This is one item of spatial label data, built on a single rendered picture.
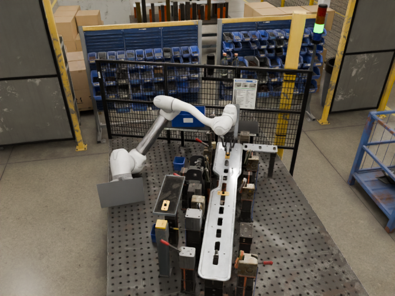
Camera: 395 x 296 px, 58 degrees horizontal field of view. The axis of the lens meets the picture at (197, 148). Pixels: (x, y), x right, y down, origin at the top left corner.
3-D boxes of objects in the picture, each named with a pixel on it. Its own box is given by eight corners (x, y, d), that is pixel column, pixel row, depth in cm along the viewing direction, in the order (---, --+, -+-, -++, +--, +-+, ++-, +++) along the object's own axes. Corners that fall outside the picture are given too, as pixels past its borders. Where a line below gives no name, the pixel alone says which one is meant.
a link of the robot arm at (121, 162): (107, 177, 287) (104, 150, 290) (119, 177, 304) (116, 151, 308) (126, 172, 283) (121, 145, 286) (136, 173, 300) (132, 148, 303)
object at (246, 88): (255, 110, 327) (258, 78, 310) (230, 108, 330) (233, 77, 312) (255, 108, 329) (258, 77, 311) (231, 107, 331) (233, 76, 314)
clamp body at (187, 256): (196, 296, 222) (195, 259, 202) (177, 294, 223) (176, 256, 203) (197, 283, 230) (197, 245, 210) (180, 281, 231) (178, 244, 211)
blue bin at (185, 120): (204, 127, 325) (205, 114, 317) (171, 127, 325) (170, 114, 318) (204, 118, 338) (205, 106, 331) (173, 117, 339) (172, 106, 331)
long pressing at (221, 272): (234, 282, 197) (235, 281, 196) (194, 278, 200) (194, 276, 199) (243, 144, 310) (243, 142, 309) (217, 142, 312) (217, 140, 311)
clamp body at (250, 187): (253, 224, 272) (257, 190, 252) (236, 223, 273) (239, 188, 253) (253, 215, 279) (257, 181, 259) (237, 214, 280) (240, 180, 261)
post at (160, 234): (169, 277, 233) (166, 231, 208) (158, 276, 234) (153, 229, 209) (171, 268, 239) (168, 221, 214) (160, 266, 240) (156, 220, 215)
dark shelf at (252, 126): (258, 136, 317) (258, 133, 316) (158, 129, 327) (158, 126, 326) (258, 124, 335) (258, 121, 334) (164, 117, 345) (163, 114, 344)
